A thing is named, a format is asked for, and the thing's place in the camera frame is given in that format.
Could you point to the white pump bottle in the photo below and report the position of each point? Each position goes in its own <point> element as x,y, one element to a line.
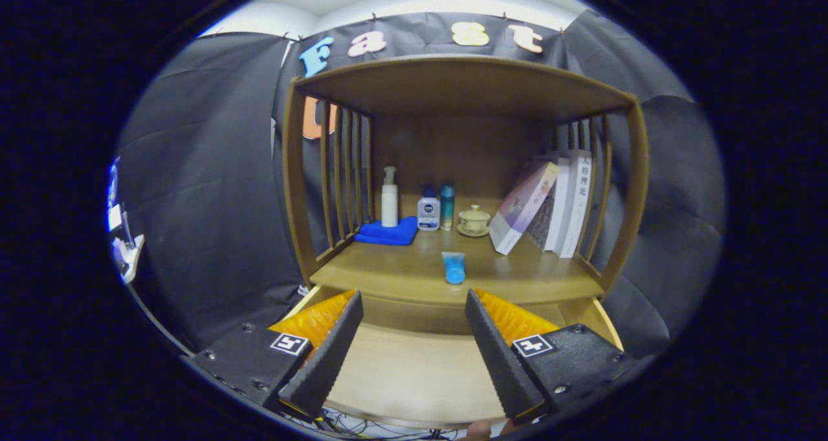
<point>389,205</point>

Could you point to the wooden countertop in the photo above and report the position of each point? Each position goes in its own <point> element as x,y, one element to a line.
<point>401,269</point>

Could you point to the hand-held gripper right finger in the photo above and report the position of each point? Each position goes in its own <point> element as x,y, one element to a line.
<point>501,363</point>

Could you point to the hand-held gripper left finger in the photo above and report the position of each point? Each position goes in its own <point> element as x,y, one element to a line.
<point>326,363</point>

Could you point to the teal slim bottle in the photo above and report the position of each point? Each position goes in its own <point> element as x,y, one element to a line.
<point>447,208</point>

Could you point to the purple white leaning book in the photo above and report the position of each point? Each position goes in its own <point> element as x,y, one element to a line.
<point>524,208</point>

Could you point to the white lotion bottle blue cap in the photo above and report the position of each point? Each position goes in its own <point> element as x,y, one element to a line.
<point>428,215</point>

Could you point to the brown wooden drawer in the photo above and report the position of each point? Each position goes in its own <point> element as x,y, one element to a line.
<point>414,370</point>

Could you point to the ceramic lidded teacup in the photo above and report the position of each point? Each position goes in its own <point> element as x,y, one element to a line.
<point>474,222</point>

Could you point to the plain white book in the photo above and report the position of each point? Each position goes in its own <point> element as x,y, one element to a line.
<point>559,202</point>

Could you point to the brown wooden cabinet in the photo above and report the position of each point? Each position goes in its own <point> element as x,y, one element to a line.
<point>466,82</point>

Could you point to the blue folded cloth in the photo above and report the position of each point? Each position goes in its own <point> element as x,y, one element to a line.
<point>388,234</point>

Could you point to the white book black characters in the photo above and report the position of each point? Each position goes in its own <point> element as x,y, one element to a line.
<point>577,198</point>

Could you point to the blue white tube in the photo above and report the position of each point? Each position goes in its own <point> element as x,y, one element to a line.
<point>454,269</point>

